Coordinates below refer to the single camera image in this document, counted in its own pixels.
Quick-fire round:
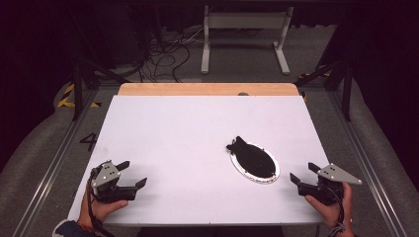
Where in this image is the black metal stand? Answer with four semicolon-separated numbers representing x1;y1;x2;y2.
294;58;354;122
70;48;132;122

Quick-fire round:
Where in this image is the person's right hand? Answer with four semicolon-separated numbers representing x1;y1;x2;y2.
304;182;354;231

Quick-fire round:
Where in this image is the person's left hand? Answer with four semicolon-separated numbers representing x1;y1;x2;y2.
77;179;129;230

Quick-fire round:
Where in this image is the yellow black floor tape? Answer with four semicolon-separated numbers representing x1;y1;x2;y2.
56;83;102;109
297;67;330;80

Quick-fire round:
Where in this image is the metal floor rail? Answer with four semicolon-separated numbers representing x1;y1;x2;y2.
11;90;100;237
325;90;409;237

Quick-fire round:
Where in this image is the bundle of floor cables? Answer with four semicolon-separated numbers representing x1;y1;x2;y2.
137;29;206;83

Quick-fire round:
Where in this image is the black oval object white rim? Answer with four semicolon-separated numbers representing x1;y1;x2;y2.
229;141;281;185

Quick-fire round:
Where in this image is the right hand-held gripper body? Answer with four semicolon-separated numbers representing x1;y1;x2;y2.
296;163;364;205

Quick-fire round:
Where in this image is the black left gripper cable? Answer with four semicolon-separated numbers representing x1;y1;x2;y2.
86;167;115;237

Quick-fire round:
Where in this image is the grey wristband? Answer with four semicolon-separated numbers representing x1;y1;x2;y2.
328;221;347;236

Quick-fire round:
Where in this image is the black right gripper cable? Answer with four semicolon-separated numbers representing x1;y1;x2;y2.
319;184;347;231

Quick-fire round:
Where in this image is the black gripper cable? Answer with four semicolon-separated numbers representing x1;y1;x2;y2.
319;184;347;231
86;167;115;237

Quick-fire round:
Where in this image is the white metal stand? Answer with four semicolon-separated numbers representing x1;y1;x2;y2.
201;4;294;76

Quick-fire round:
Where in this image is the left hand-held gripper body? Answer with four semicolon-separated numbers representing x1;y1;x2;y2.
89;160;137;203

